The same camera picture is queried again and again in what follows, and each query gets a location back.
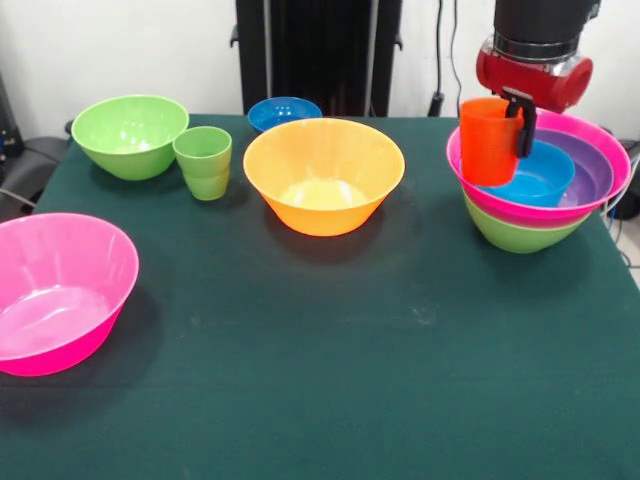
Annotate black equipment box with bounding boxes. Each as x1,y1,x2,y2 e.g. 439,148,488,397
0,69,24,171

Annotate translucent blue bowl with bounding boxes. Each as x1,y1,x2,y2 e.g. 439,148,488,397
474,139,577,207

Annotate black wall cable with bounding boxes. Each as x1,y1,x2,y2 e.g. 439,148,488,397
427,0,466,119

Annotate pink plastic bowl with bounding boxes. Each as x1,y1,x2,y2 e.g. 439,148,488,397
0,212,141,378
446,108,632,229

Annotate green plastic cup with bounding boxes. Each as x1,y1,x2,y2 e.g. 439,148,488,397
172,125,233,202

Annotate green plastic bowl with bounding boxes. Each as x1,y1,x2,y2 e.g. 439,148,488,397
463,192,592,254
70,94,190,182

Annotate dark blue bowl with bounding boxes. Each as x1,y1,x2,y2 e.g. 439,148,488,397
247,96,324,134

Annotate dark green tablecloth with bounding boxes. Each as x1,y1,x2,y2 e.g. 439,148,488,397
0,113,640,480

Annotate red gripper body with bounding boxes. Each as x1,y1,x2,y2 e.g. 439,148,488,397
475,47,595,116

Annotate orange-red plastic cup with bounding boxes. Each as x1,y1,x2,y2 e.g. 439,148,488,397
459,97,525,188

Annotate grey cable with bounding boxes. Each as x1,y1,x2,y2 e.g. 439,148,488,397
0,187,39,209

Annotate purple plastic bowl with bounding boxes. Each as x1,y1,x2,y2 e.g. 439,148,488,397
458,128,614,209

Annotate orange plastic bowl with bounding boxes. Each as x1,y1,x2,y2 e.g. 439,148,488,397
243,117,407,238

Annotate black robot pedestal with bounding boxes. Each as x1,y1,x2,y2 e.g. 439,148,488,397
229,0,404,119

